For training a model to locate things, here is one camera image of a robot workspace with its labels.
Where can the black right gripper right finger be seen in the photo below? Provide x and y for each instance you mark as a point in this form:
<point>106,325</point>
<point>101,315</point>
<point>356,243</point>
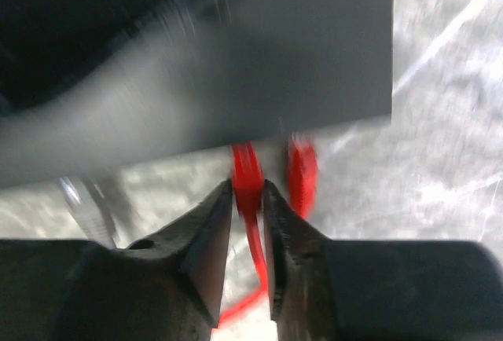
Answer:
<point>324,289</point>

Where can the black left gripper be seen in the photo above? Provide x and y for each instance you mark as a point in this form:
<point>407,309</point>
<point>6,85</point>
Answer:
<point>43,42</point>

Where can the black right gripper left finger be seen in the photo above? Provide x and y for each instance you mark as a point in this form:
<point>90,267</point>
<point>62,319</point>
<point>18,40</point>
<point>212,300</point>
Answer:
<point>166,286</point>

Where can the small black network switch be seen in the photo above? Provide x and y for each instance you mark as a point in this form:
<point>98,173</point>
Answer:
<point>189,75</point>

